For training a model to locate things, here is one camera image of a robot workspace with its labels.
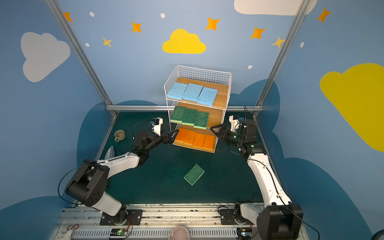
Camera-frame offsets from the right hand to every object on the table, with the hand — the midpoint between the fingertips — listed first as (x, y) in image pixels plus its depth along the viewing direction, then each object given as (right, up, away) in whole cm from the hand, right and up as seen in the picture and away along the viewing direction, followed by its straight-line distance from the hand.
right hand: (217, 130), depth 76 cm
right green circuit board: (+13, -50, -4) cm, 52 cm away
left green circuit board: (-49, -49, -4) cm, 69 cm away
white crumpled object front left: (-71, -48, -8) cm, 86 cm away
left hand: (-24, +2, +8) cm, 25 cm away
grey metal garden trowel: (-67, -15, +20) cm, 71 cm away
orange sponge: (-15, -6, +28) cm, 33 cm away
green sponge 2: (-8, +6, +6) cm, 12 cm away
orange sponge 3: (-1, -9, +26) cm, 27 cm away
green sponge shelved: (-21, +9, +10) cm, 25 cm away
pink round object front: (-19, -49, -6) cm, 53 cm away
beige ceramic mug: (-64, -4, +28) cm, 70 cm away
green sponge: (-14, +8, +8) cm, 19 cm away
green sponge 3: (-12, -27, +12) cm, 32 cm away
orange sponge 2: (-8, -7, +26) cm, 28 cm away
